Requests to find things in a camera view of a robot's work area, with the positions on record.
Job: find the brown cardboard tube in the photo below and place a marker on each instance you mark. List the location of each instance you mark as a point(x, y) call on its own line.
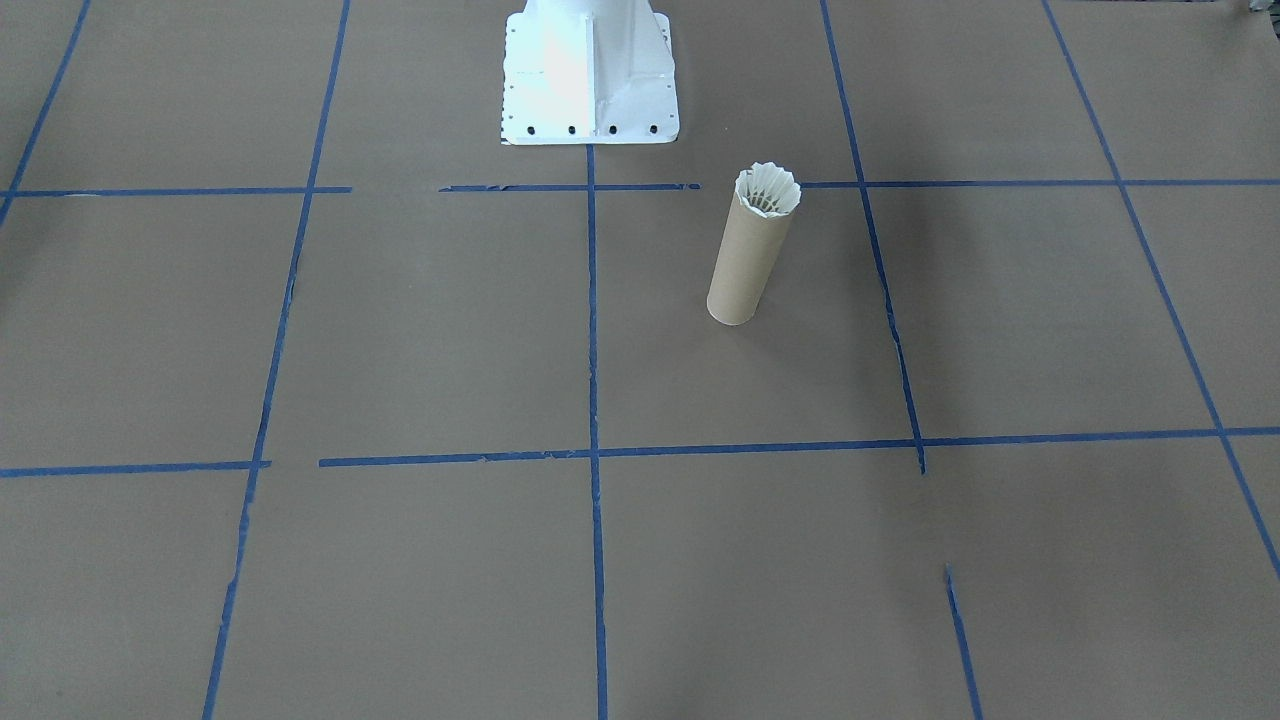
point(745, 270)

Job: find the white post with base plate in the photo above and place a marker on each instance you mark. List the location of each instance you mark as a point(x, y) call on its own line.
point(590, 70)

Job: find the white feather shuttlecock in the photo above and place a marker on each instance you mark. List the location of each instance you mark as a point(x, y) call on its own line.
point(768, 190)

